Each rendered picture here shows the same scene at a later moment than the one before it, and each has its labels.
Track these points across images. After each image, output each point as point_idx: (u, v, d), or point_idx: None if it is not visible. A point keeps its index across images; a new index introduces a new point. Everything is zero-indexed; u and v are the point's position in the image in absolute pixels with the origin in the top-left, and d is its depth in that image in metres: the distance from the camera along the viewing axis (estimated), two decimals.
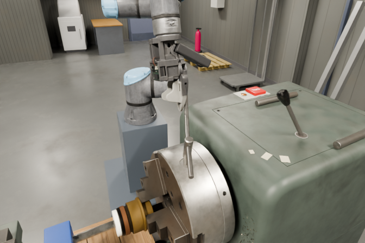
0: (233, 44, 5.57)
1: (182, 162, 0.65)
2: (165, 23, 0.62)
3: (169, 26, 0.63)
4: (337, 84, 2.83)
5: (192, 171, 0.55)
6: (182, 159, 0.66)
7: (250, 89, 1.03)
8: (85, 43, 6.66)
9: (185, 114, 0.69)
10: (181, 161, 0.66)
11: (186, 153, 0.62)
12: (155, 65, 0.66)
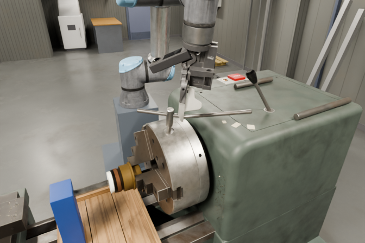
0: (230, 43, 5.69)
1: None
2: None
3: (201, 28, 0.62)
4: (326, 79, 2.95)
5: (143, 113, 0.74)
6: (172, 129, 0.78)
7: (232, 75, 1.15)
8: (85, 42, 6.78)
9: (203, 113, 0.73)
10: None
11: (166, 118, 0.75)
12: None
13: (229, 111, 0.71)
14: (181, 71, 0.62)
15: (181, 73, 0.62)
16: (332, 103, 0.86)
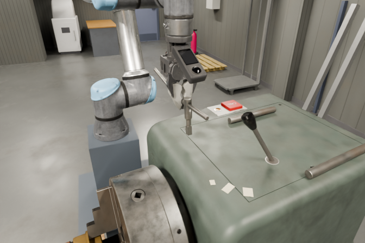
0: (228, 46, 5.50)
1: (138, 192, 0.59)
2: (164, 23, 0.63)
3: (164, 27, 0.63)
4: (331, 89, 2.76)
5: (205, 116, 0.62)
6: (144, 193, 0.59)
7: (226, 103, 0.95)
8: (79, 45, 6.59)
9: None
10: (140, 191, 0.59)
11: (188, 113, 0.68)
12: None
13: (162, 76, 0.81)
14: None
15: None
16: (354, 152, 0.66)
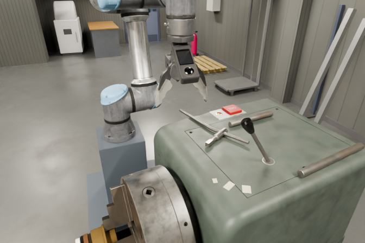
0: (228, 48, 5.57)
1: (149, 189, 0.66)
2: (167, 23, 0.64)
3: (166, 26, 0.64)
4: (328, 90, 2.83)
5: (243, 142, 0.81)
6: (154, 190, 0.66)
7: (227, 108, 1.03)
8: (81, 46, 6.66)
9: (201, 121, 0.93)
10: (151, 189, 0.66)
11: (221, 135, 0.83)
12: None
13: (190, 114, 0.98)
14: None
15: None
16: (342, 153, 0.73)
